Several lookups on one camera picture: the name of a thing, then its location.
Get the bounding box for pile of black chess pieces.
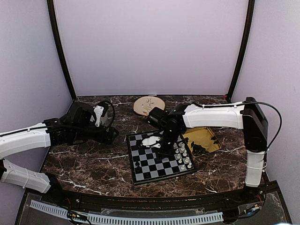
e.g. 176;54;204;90
184;135;222;158

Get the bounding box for black front rail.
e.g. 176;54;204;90
42;188;266;211

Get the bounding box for beige coral pattern mug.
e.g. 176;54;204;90
100;112;111;127

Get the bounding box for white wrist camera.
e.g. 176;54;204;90
94;105;104;127
140;136;161;149

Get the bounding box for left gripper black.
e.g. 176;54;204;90
72;123;119;144

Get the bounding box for right black frame post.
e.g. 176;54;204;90
226;0;255;101

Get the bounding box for gold metal tray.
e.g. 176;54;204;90
183;127;222;158

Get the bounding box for black white chess board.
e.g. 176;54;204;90
126;131;197;185

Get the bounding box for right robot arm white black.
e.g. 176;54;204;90
142;97;275;203

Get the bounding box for grey slotted cable duct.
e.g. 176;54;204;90
29;200;224;225

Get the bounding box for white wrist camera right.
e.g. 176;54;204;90
140;136;161;149

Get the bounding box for black frame post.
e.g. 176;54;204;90
46;0;77;101
226;0;255;101

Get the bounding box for white chess pieces row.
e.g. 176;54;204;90
171;142;192;172

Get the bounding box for left black frame post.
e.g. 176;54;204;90
46;0;77;101

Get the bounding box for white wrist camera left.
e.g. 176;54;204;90
94;105;104;127

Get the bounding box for beige floral ceramic plate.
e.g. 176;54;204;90
133;96;165;117

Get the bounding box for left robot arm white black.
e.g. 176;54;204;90
0;100;119;204

